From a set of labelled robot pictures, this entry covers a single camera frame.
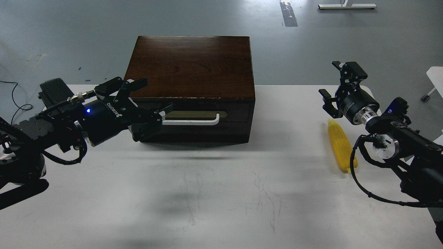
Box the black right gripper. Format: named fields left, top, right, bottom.
left=318, top=61, right=380, bottom=126

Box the wooden drawer with white handle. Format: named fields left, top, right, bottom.
left=132, top=100, right=250, bottom=126

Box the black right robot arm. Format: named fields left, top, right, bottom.
left=319, top=61, right=443, bottom=240

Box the dark wooden drawer cabinet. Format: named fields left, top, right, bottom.
left=124, top=36, right=256, bottom=143

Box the yellow corn cob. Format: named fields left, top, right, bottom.
left=327, top=118, right=352, bottom=173

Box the white metal stand base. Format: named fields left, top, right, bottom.
left=318, top=0, right=377, bottom=10

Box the black cable on floor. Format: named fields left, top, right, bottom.
left=0, top=80, right=34, bottom=126

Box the black tape strip on floor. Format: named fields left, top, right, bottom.
left=279, top=0, right=298, bottom=27

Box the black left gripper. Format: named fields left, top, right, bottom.
left=79, top=77, right=173, bottom=147

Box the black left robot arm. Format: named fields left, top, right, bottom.
left=0, top=77, right=173, bottom=209

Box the white table edge at right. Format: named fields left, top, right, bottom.
left=421, top=66, right=443, bottom=102

